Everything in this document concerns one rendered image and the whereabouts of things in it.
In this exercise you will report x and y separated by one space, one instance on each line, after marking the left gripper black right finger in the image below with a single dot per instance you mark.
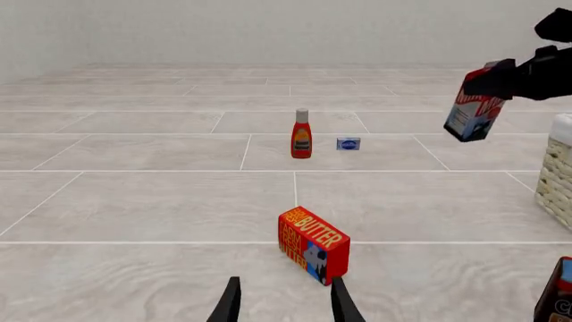
342 305

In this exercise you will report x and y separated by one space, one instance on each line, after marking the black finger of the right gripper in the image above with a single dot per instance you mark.
491 85

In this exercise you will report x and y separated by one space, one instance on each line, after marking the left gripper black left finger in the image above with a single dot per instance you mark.
230 305

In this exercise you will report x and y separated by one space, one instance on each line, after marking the woven basket white lining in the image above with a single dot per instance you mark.
556 177

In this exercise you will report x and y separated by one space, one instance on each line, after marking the red butter box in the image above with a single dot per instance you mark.
313 243

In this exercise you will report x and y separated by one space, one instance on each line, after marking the red sauce bottle grey cap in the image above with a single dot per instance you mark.
301 141

